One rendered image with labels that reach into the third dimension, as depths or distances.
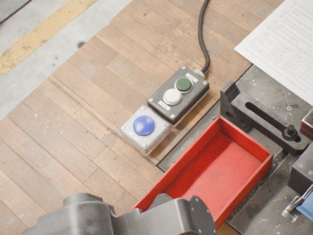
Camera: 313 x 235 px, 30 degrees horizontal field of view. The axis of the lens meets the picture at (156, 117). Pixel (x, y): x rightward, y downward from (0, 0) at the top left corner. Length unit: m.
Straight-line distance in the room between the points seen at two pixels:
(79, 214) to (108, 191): 0.49
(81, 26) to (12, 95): 0.40
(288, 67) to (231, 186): 0.27
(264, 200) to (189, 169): 0.14
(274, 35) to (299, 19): 0.06
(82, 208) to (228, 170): 0.52
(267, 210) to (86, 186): 0.32
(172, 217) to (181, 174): 0.47
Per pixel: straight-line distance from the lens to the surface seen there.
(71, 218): 0.58
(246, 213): 1.03
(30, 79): 2.32
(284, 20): 1.23
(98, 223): 0.58
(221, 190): 1.04
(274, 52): 1.18
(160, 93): 1.10
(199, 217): 0.61
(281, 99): 1.13
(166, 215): 0.59
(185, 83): 1.10
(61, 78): 1.19
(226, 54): 1.18
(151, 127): 1.06
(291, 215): 0.95
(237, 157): 1.07
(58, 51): 2.36
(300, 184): 1.02
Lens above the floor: 1.88
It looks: 62 degrees down
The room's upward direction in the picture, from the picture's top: 11 degrees counter-clockwise
